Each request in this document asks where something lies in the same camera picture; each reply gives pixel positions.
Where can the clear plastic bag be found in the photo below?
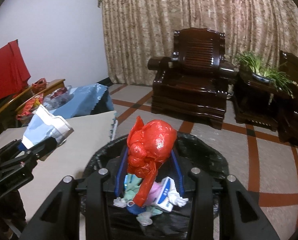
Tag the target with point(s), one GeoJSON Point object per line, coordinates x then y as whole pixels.
{"type": "Point", "coordinates": [57, 95]}

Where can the blue and white packet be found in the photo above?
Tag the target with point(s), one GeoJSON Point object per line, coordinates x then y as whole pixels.
{"type": "Point", "coordinates": [42, 127]}

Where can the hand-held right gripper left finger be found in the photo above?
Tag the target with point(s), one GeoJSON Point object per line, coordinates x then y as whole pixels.
{"type": "Point", "coordinates": [120, 175]}

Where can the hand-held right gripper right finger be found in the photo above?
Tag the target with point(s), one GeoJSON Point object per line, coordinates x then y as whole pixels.
{"type": "Point", "coordinates": [177, 175]}

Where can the blue plastic bag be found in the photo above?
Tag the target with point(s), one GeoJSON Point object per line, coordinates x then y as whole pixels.
{"type": "Point", "coordinates": [88, 100]}

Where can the red plastic bag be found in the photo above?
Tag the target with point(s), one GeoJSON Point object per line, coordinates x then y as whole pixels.
{"type": "Point", "coordinates": [151, 140]}

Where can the green potted plant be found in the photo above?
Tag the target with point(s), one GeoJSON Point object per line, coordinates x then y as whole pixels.
{"type": "Point", "coordinates": [261, 76]}

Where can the person's left forearm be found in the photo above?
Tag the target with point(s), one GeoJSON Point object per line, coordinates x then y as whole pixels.
{"type": "Point", "coordinates": [3, 215]}

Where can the black trash bin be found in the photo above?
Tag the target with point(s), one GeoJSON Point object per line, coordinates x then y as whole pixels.
{"type": "Point", "coordinates": [201, 150]}

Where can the white and blue box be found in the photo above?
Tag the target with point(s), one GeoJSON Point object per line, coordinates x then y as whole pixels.
{"type": "Point", "coordinates": [165, 195]}

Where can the dark wooden side table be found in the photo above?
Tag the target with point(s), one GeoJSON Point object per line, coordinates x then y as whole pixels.
{"type": "Point", "coordinates": [256, 107]}

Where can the dark wooden armchair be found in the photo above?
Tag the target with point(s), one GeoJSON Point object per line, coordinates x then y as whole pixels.
{"type": "Point", "coordinates": [294, 105]}
{"type": "Point", "coordinates": [194, 85]}

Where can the small red bag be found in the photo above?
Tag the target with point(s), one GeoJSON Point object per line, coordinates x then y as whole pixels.
{"type": "Point", "coordinates": [39, 85]}

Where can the red and yellow packets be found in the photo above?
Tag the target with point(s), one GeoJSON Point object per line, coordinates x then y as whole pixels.
{"type": "Point", "coordinates": [30, 107]}

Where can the green rubber glove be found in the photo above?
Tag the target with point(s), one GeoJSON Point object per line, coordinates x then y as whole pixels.
{"type": "Point", "coordinates": [132, 193]}

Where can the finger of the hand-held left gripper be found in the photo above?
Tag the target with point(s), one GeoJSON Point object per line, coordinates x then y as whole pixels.
{"type": "Point", "coordinates": [42, 148]}
{"type": "Point", "coordinates": [20, 145]}

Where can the pink wrapper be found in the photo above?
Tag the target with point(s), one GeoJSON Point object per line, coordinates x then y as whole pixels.
{"type": "Point", "coordinates": [154, 192]}

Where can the red cloth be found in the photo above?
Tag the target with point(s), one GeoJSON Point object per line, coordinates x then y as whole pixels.
{"type": "Point", "coordinates": [6, 72]}

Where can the beige patterned curtain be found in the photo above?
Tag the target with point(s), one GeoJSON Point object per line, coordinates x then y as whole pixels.
{"type": "Point", "coordinates": [189, 30]}

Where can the light wooden cabinet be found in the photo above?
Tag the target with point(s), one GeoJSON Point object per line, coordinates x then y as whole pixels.
{"type": "Point", "coordinates": [3, 115]}

